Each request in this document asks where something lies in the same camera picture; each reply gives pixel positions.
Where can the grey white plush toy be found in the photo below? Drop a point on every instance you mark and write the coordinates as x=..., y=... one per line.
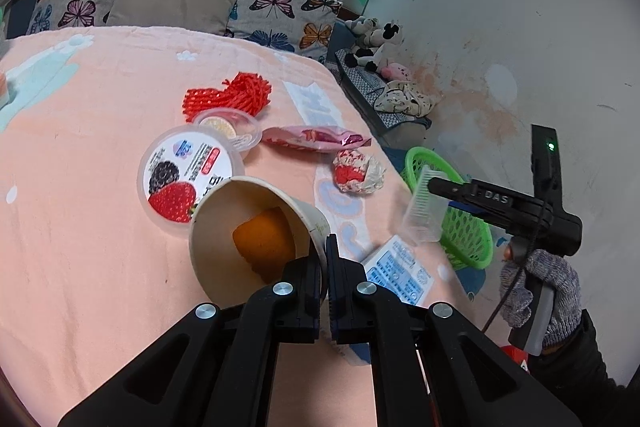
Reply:
x=362, y=27

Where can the red foam fruit net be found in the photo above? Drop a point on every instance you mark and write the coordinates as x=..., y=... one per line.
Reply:
x=242, y=93

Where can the pink snack wrapper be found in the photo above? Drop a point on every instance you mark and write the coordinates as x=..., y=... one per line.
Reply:
x=305, y=138

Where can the peach printed blanket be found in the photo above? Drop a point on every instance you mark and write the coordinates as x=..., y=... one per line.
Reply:
x=90, y=282

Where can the white blue printed packet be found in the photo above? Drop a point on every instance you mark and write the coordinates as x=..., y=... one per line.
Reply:
x=400, y=272

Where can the pink plush toy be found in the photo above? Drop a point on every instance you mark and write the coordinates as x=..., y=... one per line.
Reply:
x=396, y=71

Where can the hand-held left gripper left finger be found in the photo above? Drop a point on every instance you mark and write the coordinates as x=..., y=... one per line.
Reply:
x=305, y=302

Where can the red white wrapper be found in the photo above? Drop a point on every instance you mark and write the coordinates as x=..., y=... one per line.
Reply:
x=357, y=172

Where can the berry print plastic lid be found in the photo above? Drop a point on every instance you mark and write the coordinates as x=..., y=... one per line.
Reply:
x=170, y=177

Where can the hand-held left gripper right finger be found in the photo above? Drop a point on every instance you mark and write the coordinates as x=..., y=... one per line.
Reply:
x=334, y=307

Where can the spotted cream cloth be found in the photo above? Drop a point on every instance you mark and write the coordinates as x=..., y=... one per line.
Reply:
x=407, y=99

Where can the clear plastic cup with lemon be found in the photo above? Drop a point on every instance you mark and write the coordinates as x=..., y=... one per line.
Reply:
x=227, y=126

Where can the red white object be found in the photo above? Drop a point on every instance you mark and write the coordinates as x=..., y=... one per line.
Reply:
x=515, y=357

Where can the white paper cup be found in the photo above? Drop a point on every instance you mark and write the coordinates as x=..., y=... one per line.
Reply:
x=220, y=232

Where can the orange peel piece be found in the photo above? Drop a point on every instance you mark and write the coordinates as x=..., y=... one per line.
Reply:
x=265, y=242

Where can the green plastic mesh basket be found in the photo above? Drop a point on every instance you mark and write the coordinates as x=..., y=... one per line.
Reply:
x=465, y=237

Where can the person's right forearm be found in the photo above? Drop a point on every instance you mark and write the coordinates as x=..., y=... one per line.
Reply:
x=585, y=357

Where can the black white cow plush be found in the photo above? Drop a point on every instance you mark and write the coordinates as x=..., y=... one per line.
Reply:
x=382, y=44

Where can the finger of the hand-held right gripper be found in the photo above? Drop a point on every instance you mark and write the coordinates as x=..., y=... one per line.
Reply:
x=480, y=197

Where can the person's right hand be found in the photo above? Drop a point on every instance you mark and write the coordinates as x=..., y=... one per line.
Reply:
x=565, y=292

